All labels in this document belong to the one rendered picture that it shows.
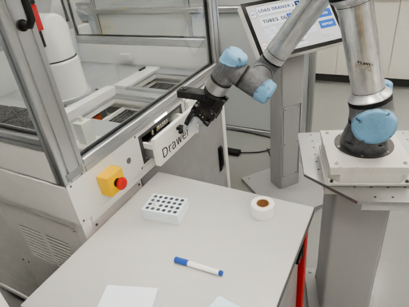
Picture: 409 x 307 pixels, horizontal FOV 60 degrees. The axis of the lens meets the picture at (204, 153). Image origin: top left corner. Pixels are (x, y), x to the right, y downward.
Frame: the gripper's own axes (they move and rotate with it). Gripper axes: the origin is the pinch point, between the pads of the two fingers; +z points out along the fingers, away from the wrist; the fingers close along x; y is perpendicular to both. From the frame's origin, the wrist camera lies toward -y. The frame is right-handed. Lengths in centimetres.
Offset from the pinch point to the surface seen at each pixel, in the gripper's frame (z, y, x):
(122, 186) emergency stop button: 5.4, -0.8, -34.1
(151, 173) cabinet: 21.0, -0.4, -10.4
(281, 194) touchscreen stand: 65, 60, 79
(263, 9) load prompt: -20, -13, 82
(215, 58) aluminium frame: -2, -14, 48
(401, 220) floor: 29, 119, 85
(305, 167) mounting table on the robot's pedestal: -10.9, 42.8, 10.3
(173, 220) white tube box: 4.5, 18.2, -32.6
